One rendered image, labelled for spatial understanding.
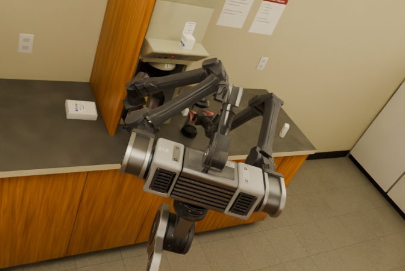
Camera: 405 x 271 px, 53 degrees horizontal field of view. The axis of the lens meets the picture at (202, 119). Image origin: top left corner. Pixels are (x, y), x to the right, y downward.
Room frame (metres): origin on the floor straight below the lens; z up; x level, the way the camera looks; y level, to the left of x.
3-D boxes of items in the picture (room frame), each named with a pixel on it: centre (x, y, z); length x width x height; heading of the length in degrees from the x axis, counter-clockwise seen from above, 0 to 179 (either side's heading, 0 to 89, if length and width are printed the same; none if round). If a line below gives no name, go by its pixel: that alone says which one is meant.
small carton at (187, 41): (1.86, 0.23, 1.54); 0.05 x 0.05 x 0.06; 41
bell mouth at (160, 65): (1.97, 0.35, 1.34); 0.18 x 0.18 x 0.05
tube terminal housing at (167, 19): (1.98, 0.38, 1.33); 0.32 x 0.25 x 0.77; 130
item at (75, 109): (1.73, 0.64, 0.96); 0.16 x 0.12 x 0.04; 123
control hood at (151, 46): (1.84, 0.26, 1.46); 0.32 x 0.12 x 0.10; 130
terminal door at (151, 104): (1.66, 0.30, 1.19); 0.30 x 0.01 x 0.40; 42
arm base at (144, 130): (1.13, 0.17, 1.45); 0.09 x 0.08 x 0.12; 101
